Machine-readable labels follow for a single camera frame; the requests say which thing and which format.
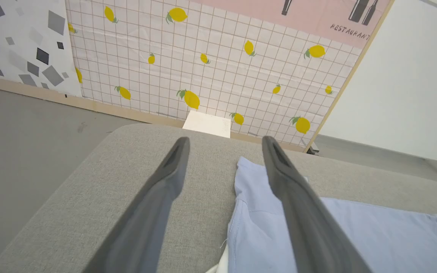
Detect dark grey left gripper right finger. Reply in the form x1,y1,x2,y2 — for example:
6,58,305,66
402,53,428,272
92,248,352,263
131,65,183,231
261,135,373,273

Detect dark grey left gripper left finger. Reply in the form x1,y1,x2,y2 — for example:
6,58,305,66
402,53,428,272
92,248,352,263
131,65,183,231
82,136,191,273

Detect light blue and white shirt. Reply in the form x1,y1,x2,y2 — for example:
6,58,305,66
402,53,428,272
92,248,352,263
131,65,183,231
205,156,437,273

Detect white rectangular box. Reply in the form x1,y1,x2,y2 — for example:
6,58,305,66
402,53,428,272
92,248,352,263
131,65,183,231
182,110,231,139

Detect lemon print grid panel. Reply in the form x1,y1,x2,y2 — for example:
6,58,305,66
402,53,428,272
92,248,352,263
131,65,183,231
65,0,395,152

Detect white panel with grey diamonds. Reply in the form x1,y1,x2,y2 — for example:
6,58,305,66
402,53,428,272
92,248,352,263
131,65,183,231
0,0,84,103

